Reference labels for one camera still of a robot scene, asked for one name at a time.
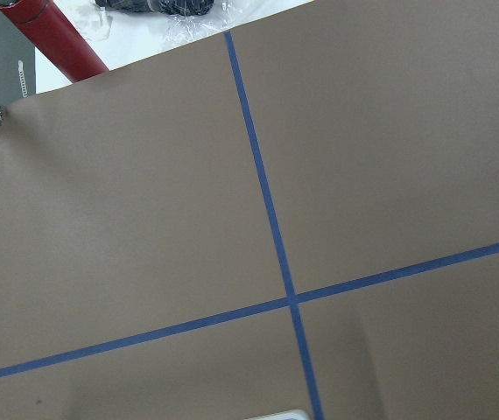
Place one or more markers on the translucent white plastic box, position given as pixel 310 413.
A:
pixel 291 414

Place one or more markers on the crumpled clear plastic bag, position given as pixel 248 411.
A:
pixel 95 23

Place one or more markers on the folded blue umbrella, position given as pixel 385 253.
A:
pixel 184 8

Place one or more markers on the red cylinder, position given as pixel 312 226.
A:
pixel 49 30

